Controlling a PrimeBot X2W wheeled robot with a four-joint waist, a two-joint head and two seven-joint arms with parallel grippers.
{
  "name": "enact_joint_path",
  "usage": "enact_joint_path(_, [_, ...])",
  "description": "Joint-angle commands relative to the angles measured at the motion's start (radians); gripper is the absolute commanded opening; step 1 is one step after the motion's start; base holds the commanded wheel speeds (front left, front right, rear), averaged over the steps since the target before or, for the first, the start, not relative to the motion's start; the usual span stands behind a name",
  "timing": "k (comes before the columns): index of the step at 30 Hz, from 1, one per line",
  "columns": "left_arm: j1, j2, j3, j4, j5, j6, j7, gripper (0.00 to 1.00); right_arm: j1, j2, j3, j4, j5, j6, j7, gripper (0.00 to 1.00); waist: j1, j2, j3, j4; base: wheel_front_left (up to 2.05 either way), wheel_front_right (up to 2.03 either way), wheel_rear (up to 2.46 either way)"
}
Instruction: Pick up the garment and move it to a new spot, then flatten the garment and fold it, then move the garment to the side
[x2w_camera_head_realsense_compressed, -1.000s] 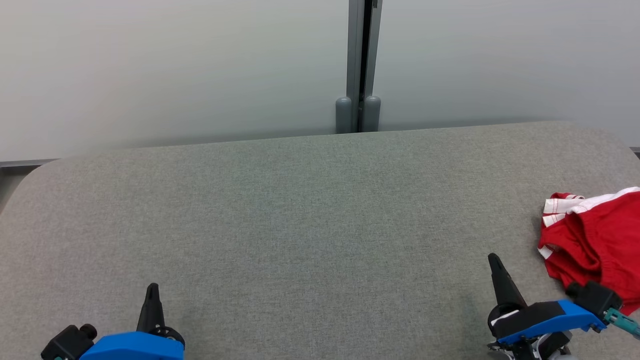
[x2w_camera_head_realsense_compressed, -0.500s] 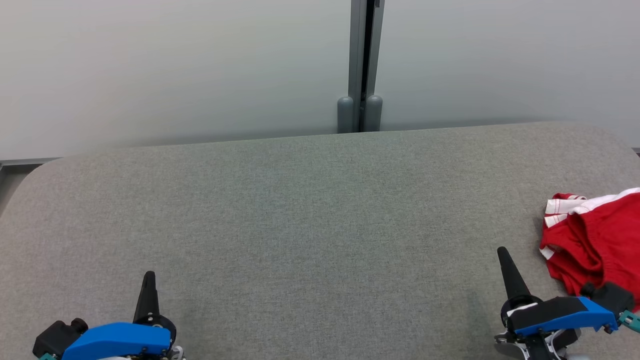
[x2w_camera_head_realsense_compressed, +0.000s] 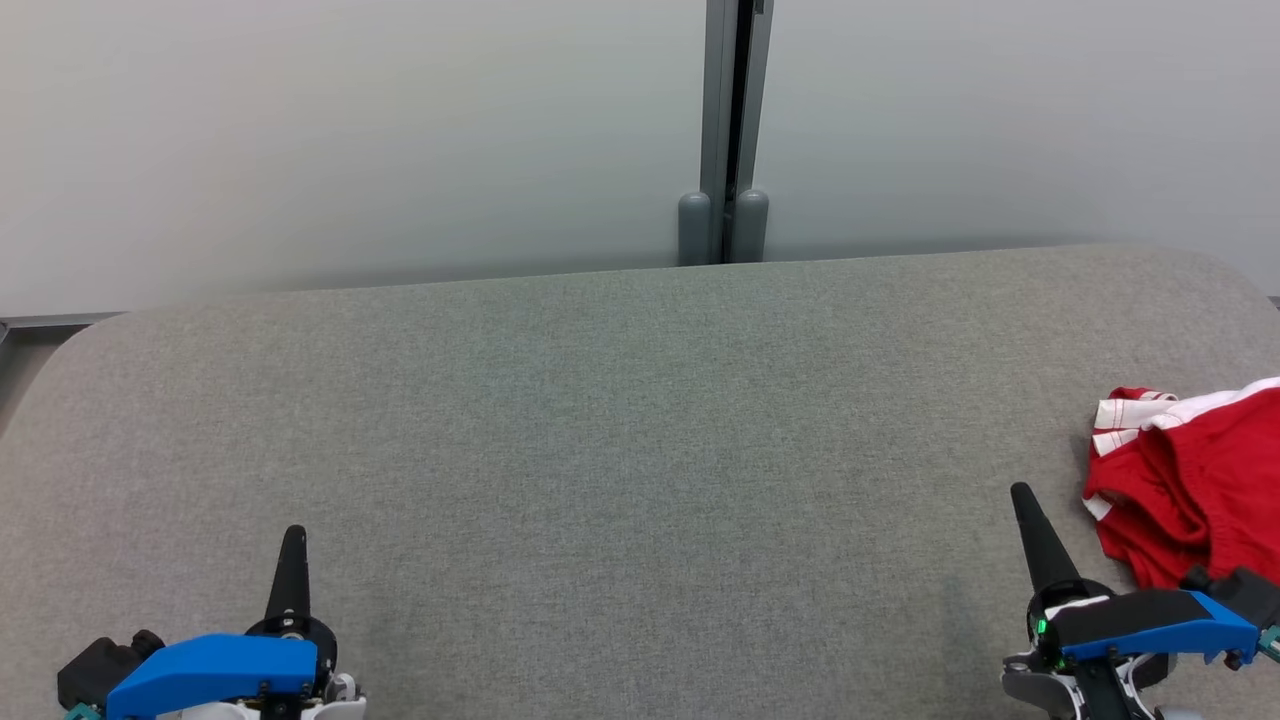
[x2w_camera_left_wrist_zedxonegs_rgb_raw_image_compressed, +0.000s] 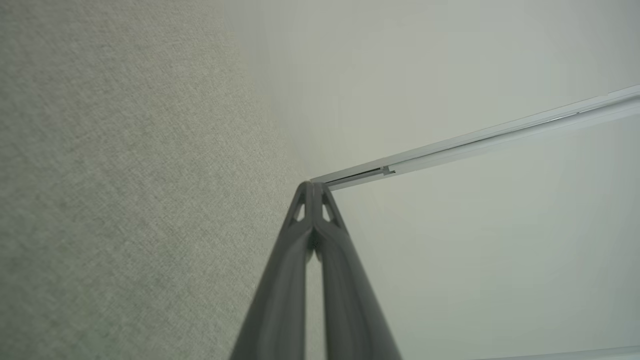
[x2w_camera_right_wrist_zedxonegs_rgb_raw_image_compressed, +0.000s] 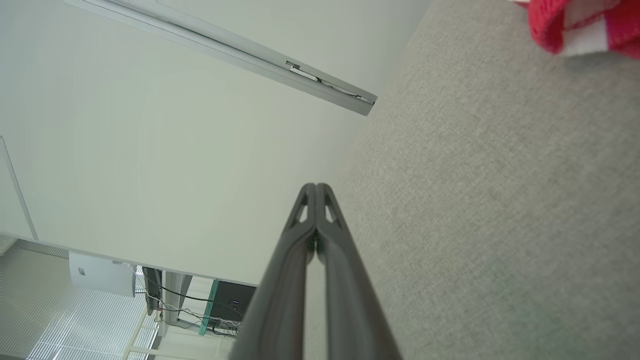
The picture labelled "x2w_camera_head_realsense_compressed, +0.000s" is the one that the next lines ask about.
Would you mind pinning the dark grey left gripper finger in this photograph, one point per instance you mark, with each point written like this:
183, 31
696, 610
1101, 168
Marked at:
290, 580

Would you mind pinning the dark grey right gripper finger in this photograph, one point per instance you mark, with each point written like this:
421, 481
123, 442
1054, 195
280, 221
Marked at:
1040, 545

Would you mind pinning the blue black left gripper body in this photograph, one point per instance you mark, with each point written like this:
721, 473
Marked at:
215, 675

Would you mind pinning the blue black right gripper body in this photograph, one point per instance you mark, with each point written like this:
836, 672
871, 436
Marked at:
1150, 620

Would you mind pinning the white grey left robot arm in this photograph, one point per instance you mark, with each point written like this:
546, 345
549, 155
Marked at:
340, 700

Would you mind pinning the crumpled red white trimmed garment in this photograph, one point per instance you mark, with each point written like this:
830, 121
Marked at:
1200, 470

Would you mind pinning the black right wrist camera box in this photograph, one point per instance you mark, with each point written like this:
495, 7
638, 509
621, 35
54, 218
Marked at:
1245, 595

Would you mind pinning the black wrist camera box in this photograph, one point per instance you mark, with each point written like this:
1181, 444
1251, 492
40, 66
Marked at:
1245, 595
100, 670

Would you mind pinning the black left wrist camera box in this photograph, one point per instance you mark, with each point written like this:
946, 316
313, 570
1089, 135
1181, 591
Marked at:
100, 670

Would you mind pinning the grey metal floor rail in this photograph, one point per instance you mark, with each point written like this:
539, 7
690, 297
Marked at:
60, 322

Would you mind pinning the grey rounded post foot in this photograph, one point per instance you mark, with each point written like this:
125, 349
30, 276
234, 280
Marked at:
694, 230
750, 228

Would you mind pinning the grey metal partition post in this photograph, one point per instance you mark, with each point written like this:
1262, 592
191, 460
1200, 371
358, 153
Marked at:
722, 100

